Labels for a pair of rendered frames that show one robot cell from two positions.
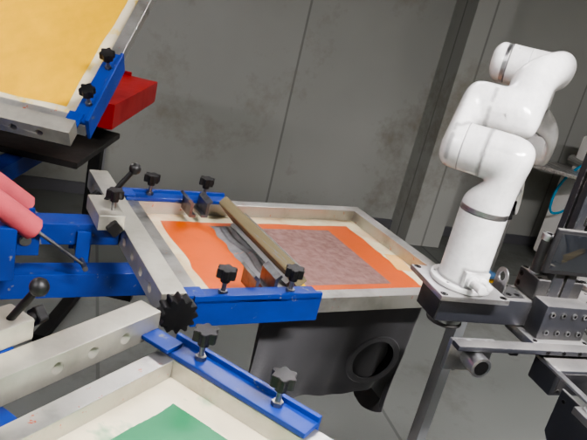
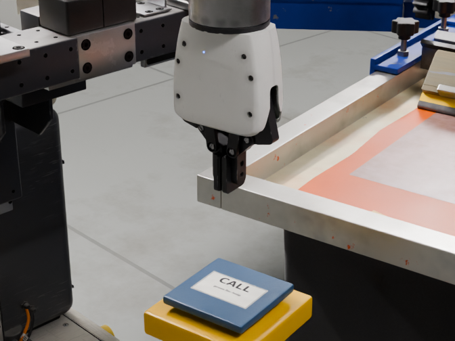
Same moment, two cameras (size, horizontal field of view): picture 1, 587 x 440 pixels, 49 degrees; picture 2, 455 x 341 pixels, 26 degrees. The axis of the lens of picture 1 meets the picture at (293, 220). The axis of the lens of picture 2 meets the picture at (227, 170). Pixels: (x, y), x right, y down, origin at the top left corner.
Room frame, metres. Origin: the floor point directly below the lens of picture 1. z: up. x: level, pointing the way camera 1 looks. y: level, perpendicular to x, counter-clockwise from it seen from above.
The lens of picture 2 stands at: (2.62, -0.90, 1.52)
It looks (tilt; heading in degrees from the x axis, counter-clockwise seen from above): 25 degrees down; 157
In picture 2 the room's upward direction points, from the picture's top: straight up
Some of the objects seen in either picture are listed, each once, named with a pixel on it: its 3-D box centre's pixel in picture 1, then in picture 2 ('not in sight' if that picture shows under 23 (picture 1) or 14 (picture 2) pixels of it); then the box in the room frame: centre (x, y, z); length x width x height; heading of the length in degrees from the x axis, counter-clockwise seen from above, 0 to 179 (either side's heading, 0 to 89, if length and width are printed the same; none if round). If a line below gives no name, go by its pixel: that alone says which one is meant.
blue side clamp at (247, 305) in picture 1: (254, 303); (422, 57); (1.25, 0.04, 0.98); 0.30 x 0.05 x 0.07; 122
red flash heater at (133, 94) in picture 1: (79, 89); not in sight; (2.47, 0.93, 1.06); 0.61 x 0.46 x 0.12; 2
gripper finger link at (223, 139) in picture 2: not in sight; (215, 152); (1.79, -0.57, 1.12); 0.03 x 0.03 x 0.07; 32
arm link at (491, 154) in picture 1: (492, 172); not in sight; (1.24, -0.35, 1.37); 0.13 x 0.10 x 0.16; 71
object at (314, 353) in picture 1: (326, 350); not in sight; (1.48, -0.16, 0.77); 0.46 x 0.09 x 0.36; 122
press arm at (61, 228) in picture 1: (77, 229); not in sight; (1.31, 0.46, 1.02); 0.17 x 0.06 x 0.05; 122
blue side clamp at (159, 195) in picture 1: (176, 204); not in sight; (1.72, 0.33, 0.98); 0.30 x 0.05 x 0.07; 122
